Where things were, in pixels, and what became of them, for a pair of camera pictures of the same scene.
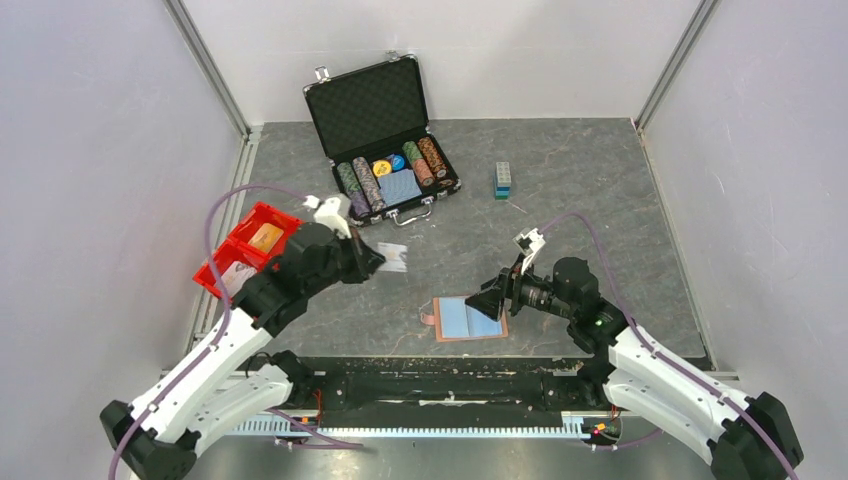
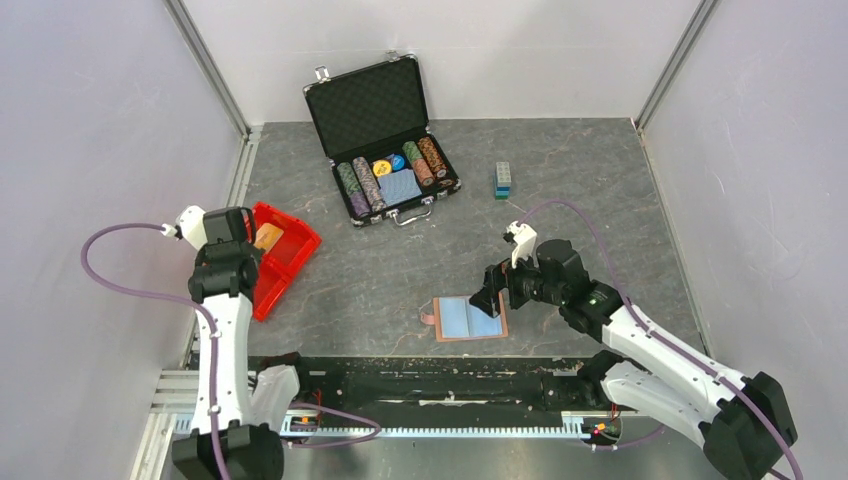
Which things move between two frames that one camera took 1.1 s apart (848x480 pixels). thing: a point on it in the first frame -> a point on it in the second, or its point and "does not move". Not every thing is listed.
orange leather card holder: x=455 y=320 does not move
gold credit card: x=266 y=238 does not move
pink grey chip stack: x=369 y=184 does not move
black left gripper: x=365 y=260 -> x=250 y=248
